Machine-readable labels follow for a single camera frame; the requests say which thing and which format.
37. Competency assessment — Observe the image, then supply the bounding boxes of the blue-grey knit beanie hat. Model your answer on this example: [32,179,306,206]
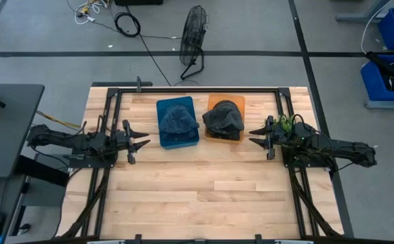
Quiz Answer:
[158,104,201,143]

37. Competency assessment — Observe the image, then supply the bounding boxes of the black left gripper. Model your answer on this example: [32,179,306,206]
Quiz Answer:
[110,119,151,166]

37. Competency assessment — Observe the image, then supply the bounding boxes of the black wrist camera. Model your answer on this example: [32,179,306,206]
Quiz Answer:
[87,132,112,153]
[294,122,317,141]

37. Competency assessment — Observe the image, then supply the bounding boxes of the dark grey knit beanie hat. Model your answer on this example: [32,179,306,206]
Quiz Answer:
[201,100,245,134]
[210,127,245,142]

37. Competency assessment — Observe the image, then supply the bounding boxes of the black desk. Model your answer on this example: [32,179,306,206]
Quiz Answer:
[0,83,45,180]

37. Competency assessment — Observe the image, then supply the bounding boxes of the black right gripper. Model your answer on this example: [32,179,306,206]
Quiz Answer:
[248,115,288,161]

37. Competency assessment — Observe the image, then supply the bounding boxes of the white cable bundle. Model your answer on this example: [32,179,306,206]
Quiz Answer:
[65,0,112,26]

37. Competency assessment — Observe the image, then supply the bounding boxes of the coiled black cable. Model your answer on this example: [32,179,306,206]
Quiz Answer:
[113,11,173,87]

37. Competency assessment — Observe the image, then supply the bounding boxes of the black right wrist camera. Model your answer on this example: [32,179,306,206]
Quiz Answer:
[294,122,317,141]

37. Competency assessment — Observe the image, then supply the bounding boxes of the black floor fan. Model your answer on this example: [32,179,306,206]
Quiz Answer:
[178,4,209,81]

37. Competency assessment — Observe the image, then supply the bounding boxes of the orange translucent plastic bin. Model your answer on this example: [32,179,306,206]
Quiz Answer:
[203,93,246,145]

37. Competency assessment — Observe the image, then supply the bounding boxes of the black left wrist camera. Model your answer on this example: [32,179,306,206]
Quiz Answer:
[87,132,112,153]

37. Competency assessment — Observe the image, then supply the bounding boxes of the green plant in white pot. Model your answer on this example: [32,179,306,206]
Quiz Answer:
[264,114,298,135]

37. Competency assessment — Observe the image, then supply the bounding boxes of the blue plastic table bin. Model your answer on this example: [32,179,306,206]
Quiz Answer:
[155,96,200,150]

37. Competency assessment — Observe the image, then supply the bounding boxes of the yellow cable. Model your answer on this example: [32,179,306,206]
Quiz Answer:
[35,109,83,130]

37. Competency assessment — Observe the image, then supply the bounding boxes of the black box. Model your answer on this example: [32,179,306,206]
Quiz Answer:
[113,0,164,7]

